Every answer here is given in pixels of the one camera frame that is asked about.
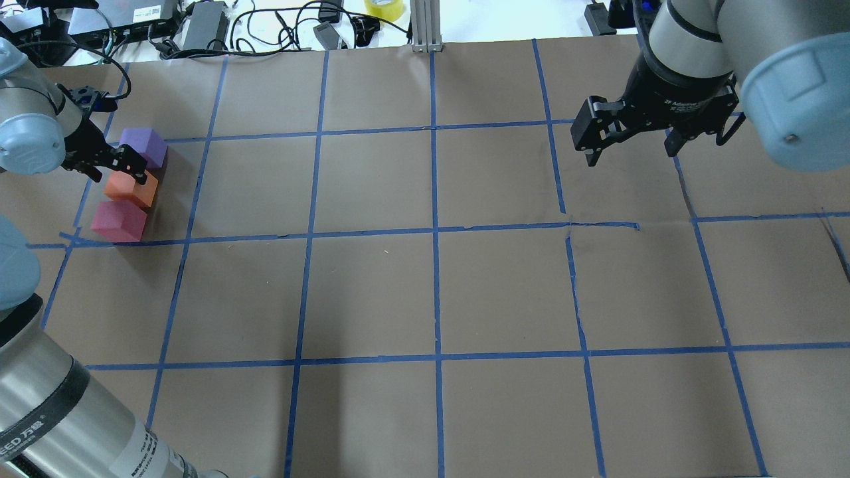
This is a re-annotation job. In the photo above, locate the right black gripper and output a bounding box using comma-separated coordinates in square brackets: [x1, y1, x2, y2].
[570, 50, 740, 167]

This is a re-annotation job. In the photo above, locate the black power adapter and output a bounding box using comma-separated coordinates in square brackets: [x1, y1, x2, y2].
[583, 1, 617, 37]

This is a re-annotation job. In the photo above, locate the yellow tape roll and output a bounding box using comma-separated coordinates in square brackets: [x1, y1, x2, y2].
[364, 0, 406, 22]

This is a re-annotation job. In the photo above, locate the red foam block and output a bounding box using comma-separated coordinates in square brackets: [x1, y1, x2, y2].
[90, 200, 148, 243]

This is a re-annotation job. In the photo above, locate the aluminium frame post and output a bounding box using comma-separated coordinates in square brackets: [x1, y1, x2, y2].
[410, 0, 444, 52]

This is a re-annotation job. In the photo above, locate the purple foam block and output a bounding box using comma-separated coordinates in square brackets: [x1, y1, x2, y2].
[120, 127, 168, 170]

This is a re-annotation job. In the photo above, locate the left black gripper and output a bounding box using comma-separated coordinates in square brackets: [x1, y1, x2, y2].
[61, 118, 147, 185]

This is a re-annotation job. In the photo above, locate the orange foam block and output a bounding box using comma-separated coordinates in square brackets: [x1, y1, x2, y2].
[104, 171, 160, 210]

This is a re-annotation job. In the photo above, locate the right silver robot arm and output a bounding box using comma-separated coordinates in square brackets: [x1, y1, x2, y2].
[570, 1, 849, 172]

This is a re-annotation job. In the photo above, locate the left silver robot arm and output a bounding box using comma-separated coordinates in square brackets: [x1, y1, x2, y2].
[1, 39, 224, 477]

